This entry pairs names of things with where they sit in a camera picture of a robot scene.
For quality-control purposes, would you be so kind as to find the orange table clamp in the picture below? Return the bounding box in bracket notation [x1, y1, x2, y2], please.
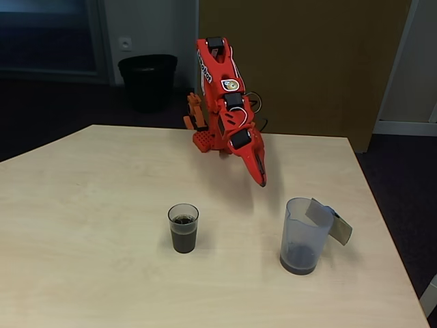
[182, 92, 208, 133]

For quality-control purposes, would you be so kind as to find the dark window with grey frame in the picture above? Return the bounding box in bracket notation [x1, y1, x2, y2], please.
[0, 0, 113, 85]

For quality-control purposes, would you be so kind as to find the clear plastic measuring jug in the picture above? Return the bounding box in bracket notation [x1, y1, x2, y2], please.
[279, 197, 341, 276]

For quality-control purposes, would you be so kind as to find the black waste bin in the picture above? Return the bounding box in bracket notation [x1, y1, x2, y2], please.
[117, 53, 178, 113]

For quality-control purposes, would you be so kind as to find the clear plastic cup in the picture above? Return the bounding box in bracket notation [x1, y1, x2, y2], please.
[167, 203, 199, 254]

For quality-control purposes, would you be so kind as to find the brown cardboard handle flap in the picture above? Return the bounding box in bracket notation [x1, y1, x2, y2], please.
[305, 197, 354, 247]

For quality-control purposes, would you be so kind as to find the white furniture corner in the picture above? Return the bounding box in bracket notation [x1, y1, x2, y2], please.
[419, 273, 437, 320]

